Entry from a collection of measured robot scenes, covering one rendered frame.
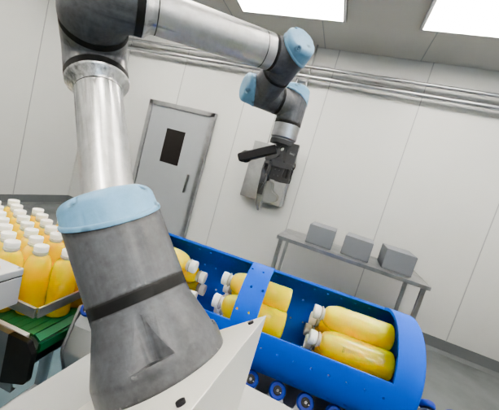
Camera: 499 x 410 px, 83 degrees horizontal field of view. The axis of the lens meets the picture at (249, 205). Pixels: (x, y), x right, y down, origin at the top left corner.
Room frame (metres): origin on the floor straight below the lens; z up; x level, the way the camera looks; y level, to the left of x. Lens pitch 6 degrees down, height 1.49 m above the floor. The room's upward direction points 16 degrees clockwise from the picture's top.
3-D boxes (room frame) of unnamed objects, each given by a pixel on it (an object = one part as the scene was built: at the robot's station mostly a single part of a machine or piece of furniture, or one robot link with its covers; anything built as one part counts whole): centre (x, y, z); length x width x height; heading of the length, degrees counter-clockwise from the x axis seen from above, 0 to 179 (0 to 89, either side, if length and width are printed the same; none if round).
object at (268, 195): (0.81, -0.04, 1.44); 0.06 x 0.03 x 0.09; 79
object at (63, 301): (0.92, 0.44, 0.96); 0.40 x 0.01 x 0.03; 169
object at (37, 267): (0.81, 0.57, 1.00); 0.07 x 0.07 x 0.19
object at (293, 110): (0.82, -0.04, 1.70); 0.09 x 0.08 x 0.11; 114
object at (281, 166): (0.82, -0.05, 1.55); 0.09 x 0.08 x 0.12; 79
